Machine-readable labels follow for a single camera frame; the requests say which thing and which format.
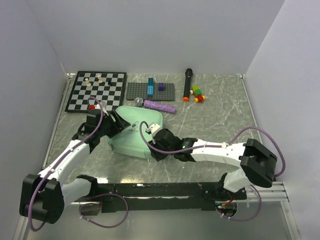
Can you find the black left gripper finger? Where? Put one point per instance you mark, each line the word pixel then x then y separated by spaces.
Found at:
pixel 112 129
pixel 119 122

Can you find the purple building brick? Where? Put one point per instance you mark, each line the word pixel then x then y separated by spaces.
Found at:
pixel 161 87

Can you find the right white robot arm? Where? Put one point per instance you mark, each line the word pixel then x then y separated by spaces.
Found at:
pixel 255 164

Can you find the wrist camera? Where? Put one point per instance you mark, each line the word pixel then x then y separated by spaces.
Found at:
pixel 153 129
pixel 100 106

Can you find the grey building baseplate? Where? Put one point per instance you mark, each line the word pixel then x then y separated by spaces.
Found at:
pixel 139 90

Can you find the colourful brick toy car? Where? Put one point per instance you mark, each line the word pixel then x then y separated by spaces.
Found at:
pixel 197 93

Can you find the mint green medicine case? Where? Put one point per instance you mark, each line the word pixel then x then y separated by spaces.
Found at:
pixel 129 141

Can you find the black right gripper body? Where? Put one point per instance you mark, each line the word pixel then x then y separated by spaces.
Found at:
pixel 157 145

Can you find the blue brick stack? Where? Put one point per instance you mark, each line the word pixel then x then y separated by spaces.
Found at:
pixel 150 87

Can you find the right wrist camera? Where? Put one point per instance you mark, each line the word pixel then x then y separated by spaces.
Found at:
pixel 153 129

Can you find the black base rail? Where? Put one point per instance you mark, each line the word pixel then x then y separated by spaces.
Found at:
pixel 162 196

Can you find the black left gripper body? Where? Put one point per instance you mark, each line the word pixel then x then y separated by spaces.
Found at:
pixel 104 129

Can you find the purple glitter microphone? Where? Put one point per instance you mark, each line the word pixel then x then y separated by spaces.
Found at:
pixel 140 102

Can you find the black white chessboard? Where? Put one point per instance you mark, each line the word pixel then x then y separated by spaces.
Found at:
pixel 113 94

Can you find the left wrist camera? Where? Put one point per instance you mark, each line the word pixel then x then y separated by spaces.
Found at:
pixel 100 106

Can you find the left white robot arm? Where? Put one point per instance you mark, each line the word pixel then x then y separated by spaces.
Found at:
pixel 45 195

